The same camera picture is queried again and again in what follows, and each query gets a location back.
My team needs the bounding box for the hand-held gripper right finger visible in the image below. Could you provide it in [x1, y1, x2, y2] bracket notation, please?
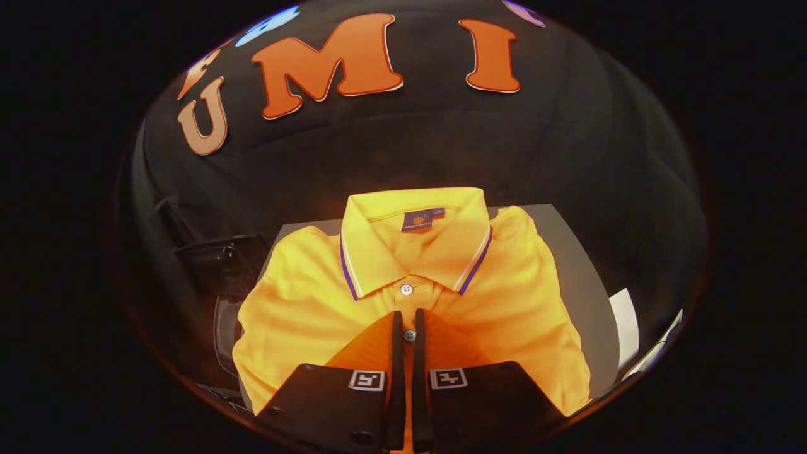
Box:
[412, 308, 569, 453]

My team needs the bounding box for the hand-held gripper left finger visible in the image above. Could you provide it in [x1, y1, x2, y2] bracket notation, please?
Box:
[254, 310, 405, 452]

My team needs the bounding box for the yellow polo shirt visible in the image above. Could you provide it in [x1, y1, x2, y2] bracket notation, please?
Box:
[232, 187, 592, 453]

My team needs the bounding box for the grey cabinet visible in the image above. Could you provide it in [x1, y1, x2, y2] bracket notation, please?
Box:
[255, 203, 622, 399]

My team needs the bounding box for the white sheet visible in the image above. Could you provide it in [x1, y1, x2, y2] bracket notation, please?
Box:
[608, 288, 640, 370]

